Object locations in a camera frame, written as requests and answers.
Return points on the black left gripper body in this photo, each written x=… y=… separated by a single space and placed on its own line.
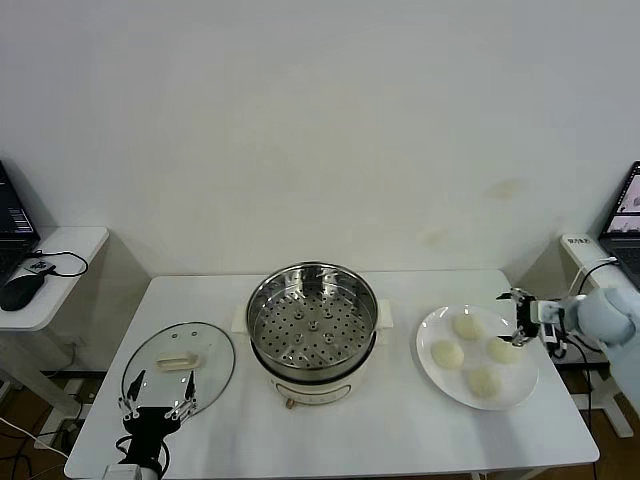
x=150 y=425

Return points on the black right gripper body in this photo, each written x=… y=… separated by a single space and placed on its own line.
x=527 y=317

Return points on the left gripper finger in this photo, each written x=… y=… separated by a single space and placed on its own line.
x=134 y=390
x=190 y=390

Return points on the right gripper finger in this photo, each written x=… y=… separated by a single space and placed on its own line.
x=512 y=295
x=520 y=339

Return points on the white steamed baozi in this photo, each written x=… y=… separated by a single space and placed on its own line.
x=469 y=326
x=502 y=352
x=447 y=354
x=484 y=382

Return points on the round glass pot lid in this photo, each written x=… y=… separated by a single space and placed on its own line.
x=210 y=345

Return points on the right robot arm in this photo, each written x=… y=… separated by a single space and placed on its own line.
x=615 y=315

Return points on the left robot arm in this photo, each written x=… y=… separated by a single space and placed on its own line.
x=152 y=472

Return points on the stainless steel steamer basket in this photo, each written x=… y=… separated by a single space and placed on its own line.
x=310 y=325

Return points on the white floor power strip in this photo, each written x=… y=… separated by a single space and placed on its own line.
x=70 y=427

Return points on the white side table with label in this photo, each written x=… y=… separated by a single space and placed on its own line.
x=582 y=255

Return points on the white round plate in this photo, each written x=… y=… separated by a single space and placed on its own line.
x=450 y=387

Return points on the small printed table label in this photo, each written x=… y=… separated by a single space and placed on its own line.
x=579 y=240

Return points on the cream electric cooking pot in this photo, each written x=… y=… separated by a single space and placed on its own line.
x=310 y=387

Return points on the grey laptop with light screen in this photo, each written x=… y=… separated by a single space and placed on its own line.
x=625 y=210

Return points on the black computer mouse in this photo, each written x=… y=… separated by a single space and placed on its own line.
x=20 y=292

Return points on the small device with QR code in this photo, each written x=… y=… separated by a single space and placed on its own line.
x=36 y=266

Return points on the white side table rounded corners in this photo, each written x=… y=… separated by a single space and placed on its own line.
x=75 y=240

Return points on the black laptop with dark screen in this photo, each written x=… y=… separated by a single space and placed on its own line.
x=12 y=220

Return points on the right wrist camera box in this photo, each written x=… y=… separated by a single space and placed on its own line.
x=545 y=315

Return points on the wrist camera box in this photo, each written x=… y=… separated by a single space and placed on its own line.
x=545 y=315
x=122 y=472

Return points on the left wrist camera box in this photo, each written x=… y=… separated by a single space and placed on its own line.
x=122 y=472

